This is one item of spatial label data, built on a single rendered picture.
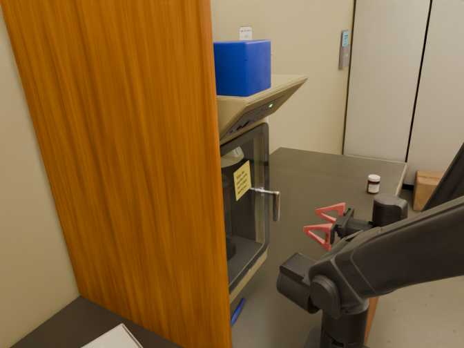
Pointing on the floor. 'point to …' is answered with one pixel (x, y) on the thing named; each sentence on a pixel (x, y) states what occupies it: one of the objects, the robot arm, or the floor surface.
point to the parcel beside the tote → (424, 187)
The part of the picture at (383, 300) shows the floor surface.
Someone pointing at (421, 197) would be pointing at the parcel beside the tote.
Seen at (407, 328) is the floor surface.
